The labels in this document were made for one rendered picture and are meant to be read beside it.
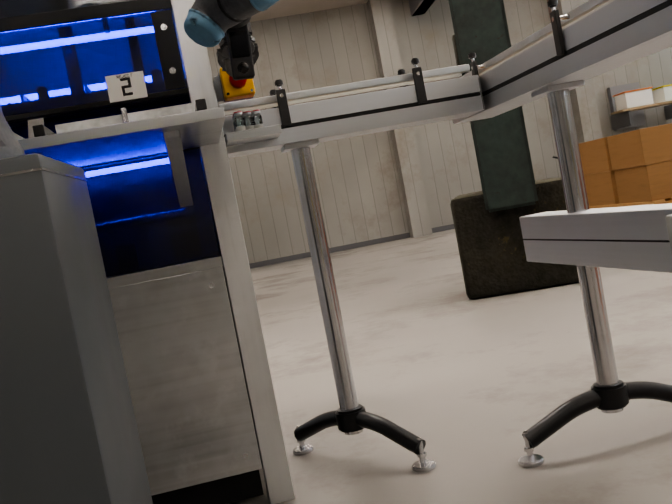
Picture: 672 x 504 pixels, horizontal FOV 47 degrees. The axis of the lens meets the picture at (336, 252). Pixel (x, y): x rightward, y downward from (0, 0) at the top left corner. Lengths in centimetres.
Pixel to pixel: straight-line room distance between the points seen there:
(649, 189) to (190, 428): 661
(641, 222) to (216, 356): 97
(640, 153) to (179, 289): 660
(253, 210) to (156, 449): 1023
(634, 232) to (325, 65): 1086
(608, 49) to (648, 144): 647
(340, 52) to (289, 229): 284
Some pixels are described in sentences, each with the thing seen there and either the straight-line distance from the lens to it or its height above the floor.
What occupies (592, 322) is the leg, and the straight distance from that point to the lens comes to 190.
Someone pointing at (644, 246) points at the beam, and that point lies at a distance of 161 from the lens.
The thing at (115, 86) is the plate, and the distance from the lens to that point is 187.
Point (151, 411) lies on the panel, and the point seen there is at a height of 28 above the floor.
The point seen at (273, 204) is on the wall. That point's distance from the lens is 1202.
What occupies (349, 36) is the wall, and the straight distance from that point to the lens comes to 1245.
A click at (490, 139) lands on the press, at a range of 438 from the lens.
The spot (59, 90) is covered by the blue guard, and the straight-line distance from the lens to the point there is 188.
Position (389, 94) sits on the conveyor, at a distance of 203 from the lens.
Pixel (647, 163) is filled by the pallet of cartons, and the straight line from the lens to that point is 801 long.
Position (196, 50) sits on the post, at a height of 108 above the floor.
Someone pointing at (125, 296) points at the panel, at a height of 55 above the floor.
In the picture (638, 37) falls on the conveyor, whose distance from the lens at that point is 149.
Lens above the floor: 66
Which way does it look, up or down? 3 degrees down
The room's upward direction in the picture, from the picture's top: 11 degrees counter-clockwise
